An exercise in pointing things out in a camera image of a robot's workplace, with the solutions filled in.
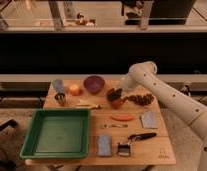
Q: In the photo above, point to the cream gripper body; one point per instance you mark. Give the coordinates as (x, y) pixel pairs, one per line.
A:
(126, 83)

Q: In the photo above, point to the black eraser block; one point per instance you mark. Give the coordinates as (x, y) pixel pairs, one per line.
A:
(115, 94)

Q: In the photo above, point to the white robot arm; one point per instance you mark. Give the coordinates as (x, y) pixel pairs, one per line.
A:
(192, 112)

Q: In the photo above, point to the red bowl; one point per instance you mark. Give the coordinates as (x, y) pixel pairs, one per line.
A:
(117, 103)

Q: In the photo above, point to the purple bowl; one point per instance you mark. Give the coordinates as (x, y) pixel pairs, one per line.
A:
(94, 84)

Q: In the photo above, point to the bunch of dark grapes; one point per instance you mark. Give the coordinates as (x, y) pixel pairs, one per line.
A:
(141, 100)

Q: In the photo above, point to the orange carrot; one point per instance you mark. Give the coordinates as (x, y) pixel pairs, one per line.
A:
(122, 118)

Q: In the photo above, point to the grey-blue cloth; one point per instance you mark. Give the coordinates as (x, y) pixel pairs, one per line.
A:
(149, 120)

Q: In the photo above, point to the wooden table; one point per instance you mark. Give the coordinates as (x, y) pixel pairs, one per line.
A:
(153, 151)

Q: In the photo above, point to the metal fork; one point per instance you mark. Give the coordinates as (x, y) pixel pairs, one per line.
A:
(114, 125)

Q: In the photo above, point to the apple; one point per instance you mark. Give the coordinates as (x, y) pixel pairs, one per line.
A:
(74, 89)

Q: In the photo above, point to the blue sponge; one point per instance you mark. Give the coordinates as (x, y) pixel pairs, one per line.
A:
(104, 145)

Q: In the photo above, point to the blue cup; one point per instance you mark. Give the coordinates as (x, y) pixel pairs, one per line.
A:
(58, 86)

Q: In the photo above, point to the metal cup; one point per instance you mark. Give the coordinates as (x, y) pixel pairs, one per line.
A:
(60, 99)

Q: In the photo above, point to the green plastic tray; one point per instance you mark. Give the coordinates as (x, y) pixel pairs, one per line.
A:
(57, 134)

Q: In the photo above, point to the black handled peeler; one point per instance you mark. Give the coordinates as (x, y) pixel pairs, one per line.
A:
(137, 137)

